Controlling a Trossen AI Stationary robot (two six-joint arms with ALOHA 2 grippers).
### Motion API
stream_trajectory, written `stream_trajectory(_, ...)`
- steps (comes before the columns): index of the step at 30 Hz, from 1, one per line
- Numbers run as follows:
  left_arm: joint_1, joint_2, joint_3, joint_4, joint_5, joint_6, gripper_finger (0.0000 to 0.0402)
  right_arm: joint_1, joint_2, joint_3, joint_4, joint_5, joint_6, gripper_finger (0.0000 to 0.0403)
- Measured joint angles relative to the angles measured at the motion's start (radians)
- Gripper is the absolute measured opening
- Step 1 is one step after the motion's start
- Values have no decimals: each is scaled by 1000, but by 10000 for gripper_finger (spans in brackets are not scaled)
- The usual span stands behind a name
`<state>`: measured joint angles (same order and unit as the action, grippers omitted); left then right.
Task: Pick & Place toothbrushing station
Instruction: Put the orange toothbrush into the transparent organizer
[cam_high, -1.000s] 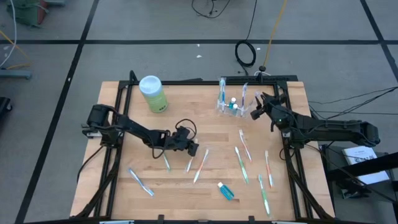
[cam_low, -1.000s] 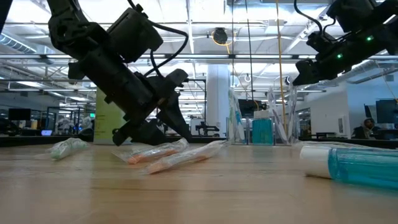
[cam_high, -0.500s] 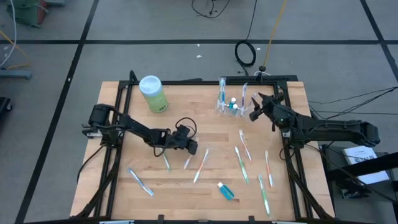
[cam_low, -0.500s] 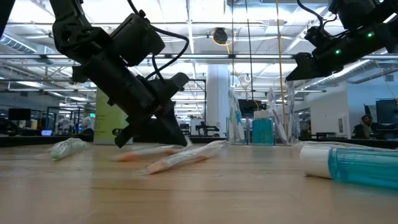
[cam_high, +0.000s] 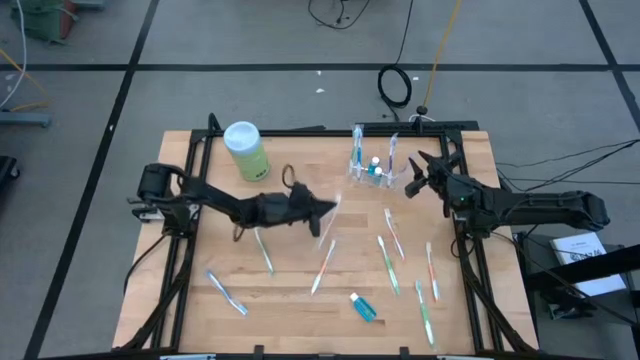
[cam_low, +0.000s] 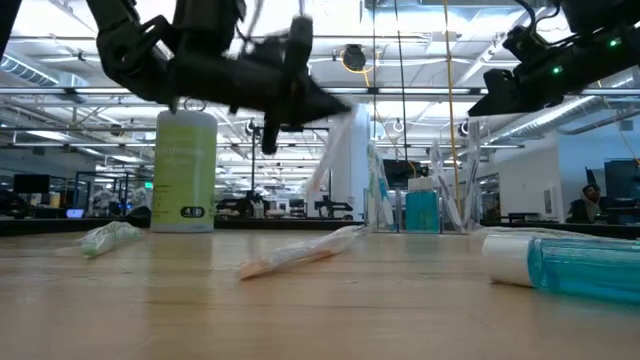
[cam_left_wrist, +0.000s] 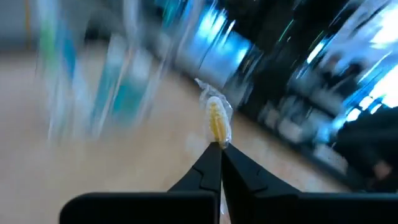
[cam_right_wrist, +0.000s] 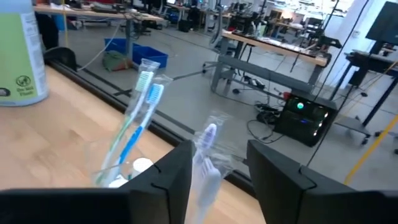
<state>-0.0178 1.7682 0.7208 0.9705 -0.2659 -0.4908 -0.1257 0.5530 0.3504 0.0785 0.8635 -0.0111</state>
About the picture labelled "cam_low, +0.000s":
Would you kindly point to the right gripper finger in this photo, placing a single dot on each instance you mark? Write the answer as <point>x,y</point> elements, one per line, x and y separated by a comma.
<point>505,95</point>

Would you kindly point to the black background robot arm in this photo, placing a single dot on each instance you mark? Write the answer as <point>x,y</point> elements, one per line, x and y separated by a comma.
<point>332,205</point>

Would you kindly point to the small blue mouthwash bottle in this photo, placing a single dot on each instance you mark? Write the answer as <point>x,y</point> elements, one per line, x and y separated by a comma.
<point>575,267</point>
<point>422,210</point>

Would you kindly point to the green toothbrush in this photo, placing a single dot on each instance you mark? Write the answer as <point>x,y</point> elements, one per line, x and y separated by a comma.
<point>107,237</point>

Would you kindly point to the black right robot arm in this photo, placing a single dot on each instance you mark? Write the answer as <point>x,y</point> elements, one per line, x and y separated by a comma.
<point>605,20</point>

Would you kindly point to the green wipes canister white lid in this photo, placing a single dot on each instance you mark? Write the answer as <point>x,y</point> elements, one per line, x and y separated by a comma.
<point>184,170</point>

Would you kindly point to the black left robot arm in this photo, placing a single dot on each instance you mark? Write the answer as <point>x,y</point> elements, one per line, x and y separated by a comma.
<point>150,55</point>

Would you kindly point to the purple toothbrush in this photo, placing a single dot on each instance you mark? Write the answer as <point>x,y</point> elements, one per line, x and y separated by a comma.
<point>444,185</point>

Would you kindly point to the clear acrylic organizer holder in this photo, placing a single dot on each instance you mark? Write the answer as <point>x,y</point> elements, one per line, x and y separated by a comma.
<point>400,220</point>

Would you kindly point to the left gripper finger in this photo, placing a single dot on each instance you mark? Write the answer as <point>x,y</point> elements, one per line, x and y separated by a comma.
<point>310,114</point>
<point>317,95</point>

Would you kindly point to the black monitor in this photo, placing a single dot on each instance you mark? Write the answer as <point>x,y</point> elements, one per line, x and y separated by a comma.
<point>31,183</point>
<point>621,180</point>

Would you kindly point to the person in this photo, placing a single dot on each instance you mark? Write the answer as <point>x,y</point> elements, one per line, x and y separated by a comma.
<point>590,202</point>

